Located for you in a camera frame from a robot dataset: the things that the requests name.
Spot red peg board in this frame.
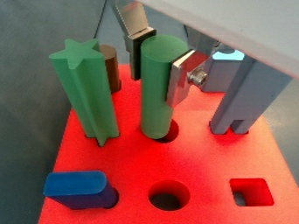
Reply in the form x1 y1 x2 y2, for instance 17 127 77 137
39 66 299 224

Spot green star peg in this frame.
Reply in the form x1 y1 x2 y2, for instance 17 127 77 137
50 39 119 146

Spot dark blue rounded peg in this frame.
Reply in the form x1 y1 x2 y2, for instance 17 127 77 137
43 171 119 209

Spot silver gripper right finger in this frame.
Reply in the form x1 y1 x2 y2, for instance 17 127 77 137
166 50 210 108

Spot green round cylinder peg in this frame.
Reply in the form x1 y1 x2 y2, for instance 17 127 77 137
142 35 189 139

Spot dark brown hexagonal peg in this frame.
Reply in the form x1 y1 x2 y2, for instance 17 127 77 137
99 45 122 94

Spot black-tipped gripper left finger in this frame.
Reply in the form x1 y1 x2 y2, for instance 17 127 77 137
117 1 157 81

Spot light blue slotted block peg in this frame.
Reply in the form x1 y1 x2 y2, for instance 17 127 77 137
202 51 293 134

